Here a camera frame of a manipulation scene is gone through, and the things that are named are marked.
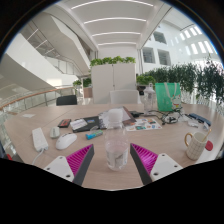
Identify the clear plastic package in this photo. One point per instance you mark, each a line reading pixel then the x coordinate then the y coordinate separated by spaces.
pixel 193 123

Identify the small grey computer mouse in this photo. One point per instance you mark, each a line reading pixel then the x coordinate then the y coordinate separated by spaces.
pixel 55 132

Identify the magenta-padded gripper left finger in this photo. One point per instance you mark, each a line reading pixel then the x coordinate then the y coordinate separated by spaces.
pixel 80 159

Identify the small red and black case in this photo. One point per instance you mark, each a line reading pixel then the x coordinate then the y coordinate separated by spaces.
pixel 64 123

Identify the row of green hedge plants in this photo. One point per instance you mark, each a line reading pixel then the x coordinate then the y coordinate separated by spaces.
pixel 193 78

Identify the black chair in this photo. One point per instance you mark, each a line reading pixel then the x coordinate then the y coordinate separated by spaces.
pixel 66 100

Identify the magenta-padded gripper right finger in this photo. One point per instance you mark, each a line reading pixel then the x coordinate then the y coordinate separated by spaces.
pixel 146 158

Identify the white printed card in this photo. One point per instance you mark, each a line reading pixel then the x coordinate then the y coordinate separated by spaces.
pixel 78 124

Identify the potted green plant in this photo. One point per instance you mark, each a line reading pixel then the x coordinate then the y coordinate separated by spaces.
pixel 87 83

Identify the tall clear drinking bottle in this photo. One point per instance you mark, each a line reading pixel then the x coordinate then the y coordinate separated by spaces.
pixel 149 100

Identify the black charger block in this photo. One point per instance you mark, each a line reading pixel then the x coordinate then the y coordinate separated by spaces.
pixel 136 113

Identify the colourful sticker sheet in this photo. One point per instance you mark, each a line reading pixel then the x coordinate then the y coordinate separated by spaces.
pixel 144 124

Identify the white cabinet topped with plants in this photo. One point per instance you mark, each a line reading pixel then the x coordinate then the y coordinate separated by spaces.
pixel 113 81

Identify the white computer mouse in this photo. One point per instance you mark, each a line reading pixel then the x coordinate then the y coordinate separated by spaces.
pixel 66 141

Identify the green tote bag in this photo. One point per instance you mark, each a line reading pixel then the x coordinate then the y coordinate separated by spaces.
pixel 166 96

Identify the ceiling light strips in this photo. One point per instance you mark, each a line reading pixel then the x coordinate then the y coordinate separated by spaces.
pixel 115 20

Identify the black notebook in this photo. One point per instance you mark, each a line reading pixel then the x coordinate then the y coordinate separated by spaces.
pixel 93 123

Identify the gold spoon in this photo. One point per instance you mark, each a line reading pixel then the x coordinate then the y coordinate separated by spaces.
pixel 207 134

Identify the clear plastic water bottle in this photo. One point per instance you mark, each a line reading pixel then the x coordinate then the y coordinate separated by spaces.
pixel 116 146

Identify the small blue tube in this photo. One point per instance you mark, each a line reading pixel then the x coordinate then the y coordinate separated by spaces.
pixel 94 134

